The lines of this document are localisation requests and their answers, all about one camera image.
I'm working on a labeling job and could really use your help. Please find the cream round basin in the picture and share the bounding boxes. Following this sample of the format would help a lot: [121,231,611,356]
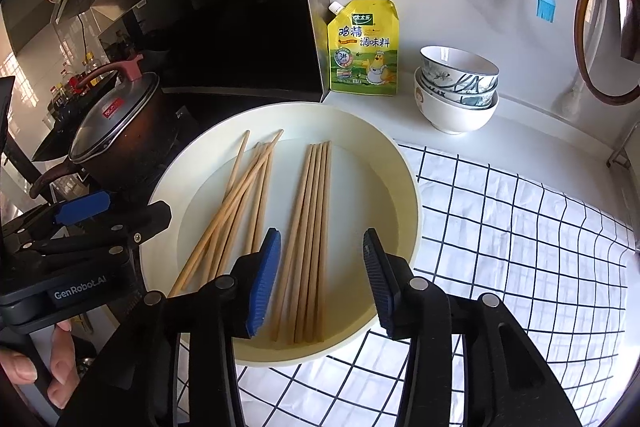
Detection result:
[140,103,423,367]

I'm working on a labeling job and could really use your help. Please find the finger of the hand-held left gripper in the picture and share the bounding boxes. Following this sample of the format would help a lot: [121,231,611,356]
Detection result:
[20,201,172,259]
[0,191,112,249]

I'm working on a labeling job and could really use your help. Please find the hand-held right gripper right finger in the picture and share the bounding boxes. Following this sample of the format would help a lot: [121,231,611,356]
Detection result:
[362,227,571,427]

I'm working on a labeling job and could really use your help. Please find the dark cooking pot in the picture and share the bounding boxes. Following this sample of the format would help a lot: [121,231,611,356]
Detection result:
[29,54,176,200]

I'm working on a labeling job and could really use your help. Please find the glass pot lid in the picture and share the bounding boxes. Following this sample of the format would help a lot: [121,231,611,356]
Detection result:
[67,54,161,164]

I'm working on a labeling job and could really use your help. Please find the checked white cloth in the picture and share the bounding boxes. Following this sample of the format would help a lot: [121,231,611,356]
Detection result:
[235,138,638,427]

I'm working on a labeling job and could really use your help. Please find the bundle of wooden chopsticks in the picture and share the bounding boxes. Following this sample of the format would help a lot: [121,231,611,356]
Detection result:
[167,129,333,345]

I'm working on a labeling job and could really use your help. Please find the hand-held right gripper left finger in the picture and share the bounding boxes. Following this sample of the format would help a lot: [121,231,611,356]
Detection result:
[55,227,283,427]

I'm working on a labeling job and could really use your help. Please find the black range hood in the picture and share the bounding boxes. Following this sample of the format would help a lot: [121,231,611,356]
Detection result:
[0,0,331,105]

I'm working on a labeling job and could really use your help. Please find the patterned ceramic bowl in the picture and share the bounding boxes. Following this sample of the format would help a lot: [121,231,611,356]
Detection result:
[419,45,500,90]
[416,67,500,108]

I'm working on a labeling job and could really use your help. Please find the person's left hand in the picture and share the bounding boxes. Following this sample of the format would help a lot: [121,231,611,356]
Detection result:
[0,323,77,409]

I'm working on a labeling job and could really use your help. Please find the round wooden-rimmed lid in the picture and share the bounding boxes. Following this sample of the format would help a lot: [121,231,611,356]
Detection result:
[573,0,640,108]

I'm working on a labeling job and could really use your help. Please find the row of condiment bottles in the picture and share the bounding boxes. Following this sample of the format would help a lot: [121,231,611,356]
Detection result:
[47,49,131,108]

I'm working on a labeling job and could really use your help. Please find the plain white bowl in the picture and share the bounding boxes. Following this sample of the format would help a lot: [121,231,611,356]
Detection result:
[413,79,500,135]

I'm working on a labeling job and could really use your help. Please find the yellow seasoning pouch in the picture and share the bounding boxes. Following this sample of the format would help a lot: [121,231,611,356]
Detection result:
[326,0,402,96]

